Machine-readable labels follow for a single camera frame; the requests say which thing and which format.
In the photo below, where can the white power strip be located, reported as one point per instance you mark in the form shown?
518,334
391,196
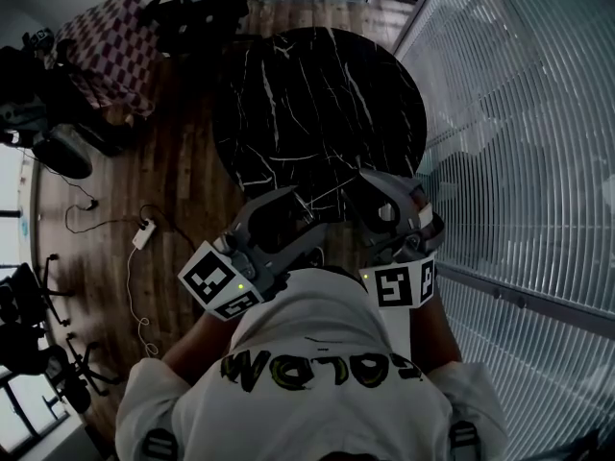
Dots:
144,234

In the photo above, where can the black office chair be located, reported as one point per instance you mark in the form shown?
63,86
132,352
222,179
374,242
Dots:
29,296
67,377
43,128

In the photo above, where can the person's left forearm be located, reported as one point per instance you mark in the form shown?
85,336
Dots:
206,344

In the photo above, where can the window blinds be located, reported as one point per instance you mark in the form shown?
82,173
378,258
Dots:
519,161

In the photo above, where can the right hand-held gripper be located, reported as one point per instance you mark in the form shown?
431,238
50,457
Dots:
403,257

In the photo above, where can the black equipment pile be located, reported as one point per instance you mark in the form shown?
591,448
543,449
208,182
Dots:
202,12

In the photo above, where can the white printed t-shirt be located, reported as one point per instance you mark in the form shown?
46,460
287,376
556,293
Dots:
307,401

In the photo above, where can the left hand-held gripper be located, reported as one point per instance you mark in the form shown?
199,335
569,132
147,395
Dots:
240,252

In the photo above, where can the checkered cloth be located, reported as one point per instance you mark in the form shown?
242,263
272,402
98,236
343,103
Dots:
110,51

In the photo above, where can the person's right forearm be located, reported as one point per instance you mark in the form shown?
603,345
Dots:
435,339

